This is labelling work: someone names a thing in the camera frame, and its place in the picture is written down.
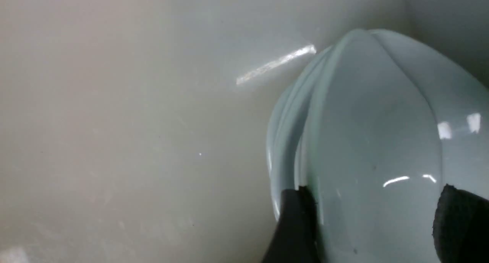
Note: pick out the white plastic bin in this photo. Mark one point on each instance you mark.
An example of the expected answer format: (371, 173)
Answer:
(133, 131)

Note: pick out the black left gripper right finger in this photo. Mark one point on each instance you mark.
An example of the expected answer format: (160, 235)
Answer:
(461, 227)

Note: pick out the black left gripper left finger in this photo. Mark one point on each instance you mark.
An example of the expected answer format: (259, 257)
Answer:
(294, 239)

